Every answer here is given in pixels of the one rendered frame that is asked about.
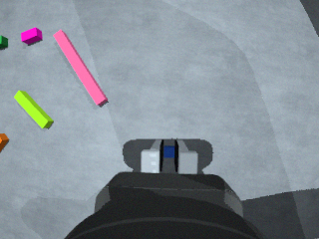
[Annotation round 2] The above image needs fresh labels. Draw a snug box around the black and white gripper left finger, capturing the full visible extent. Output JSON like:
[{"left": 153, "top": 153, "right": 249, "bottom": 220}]
[{"left": 141, "top": 139, "right": 163, "bottom": 173}]

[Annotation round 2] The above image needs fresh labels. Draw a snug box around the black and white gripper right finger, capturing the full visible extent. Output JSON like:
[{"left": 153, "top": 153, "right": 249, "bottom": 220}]
[{"left": 174, "top": 140, "right": 197, "bottom": 174}]

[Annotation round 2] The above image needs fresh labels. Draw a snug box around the pink rod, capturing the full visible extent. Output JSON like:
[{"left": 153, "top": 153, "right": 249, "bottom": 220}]
[{"left": 54, "top": 30, "right": 108, "bottom": 106}]

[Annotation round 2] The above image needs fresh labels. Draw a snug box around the small magenta block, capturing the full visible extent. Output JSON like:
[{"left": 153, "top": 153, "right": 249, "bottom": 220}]
[{"left": 21, "top": 28, "right": 43, "bottom": 44}]

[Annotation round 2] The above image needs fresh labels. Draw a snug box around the orange rod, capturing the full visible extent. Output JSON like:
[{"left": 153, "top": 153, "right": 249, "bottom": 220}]
[{"left": 0, "top": 133, "right": 9, "bottom": 151}]

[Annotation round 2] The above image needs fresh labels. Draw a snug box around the small blue cube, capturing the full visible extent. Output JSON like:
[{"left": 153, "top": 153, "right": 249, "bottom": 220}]
[{"left": 163, "top": 145, "right": 174, "bottom": 158}]

